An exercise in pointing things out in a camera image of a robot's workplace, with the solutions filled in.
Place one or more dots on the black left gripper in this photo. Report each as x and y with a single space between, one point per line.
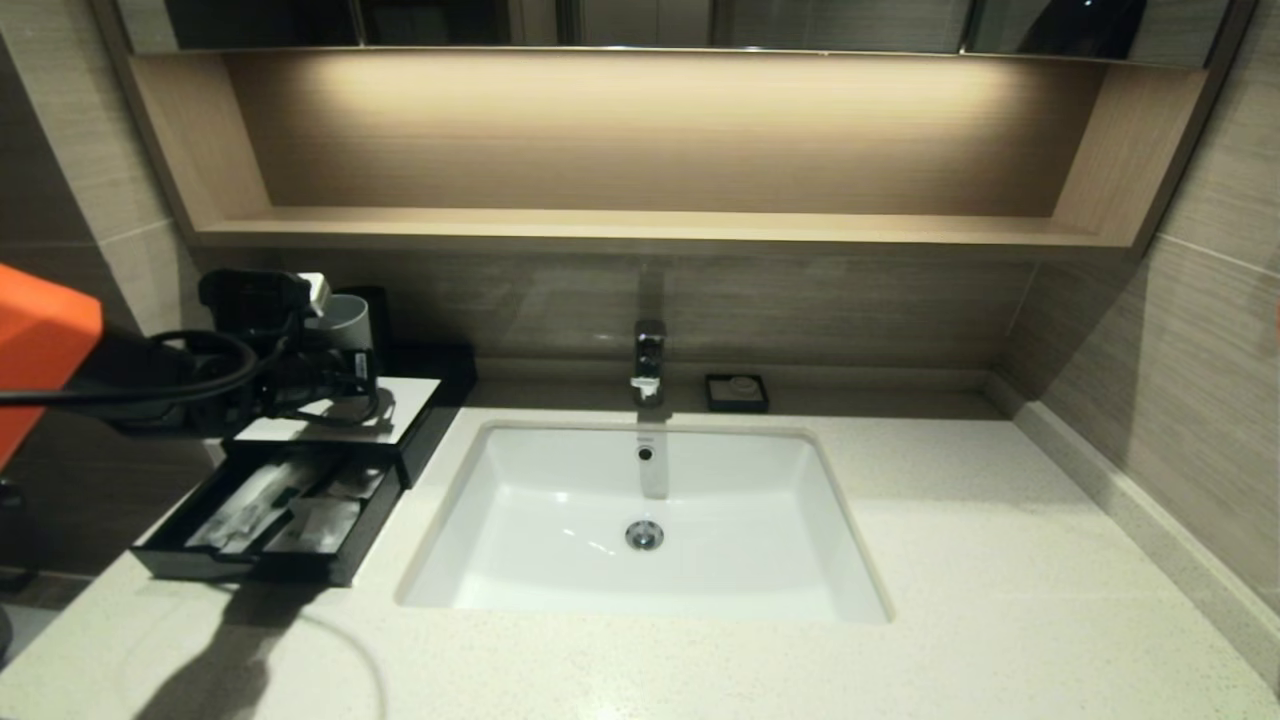
300 380

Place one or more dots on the grey plastic cup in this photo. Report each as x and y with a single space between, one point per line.
345 318

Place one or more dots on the translucent packet with green band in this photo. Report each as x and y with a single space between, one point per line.
275 500

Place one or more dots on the long translucent toothbrush packet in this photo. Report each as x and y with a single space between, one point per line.
235 512

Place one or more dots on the black drawer with toiletries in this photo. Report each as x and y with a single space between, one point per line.
340 570

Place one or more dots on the black and orange left arm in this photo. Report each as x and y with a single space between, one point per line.
60 350

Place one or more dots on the black box with white lid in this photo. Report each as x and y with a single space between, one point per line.
400 400

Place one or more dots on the black cup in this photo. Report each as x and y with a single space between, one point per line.
380 310

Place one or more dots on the small white flat sachet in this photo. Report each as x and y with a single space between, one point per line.
357 483

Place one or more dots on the white folded sachet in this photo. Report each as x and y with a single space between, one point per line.
325 522

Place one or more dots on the white sink basin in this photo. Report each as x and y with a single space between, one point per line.
560 500

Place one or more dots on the chrome faucet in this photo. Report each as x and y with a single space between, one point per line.
648 358

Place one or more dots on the chrome sink drain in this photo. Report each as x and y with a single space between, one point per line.
645 535

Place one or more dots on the black soap dish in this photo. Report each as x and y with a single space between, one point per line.
715 403

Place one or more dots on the small round soap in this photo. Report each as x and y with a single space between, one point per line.
741 385

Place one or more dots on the mirror cabinet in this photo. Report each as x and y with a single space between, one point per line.
850 22

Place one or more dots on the light wooden wall shelf niche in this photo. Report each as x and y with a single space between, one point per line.
650 228

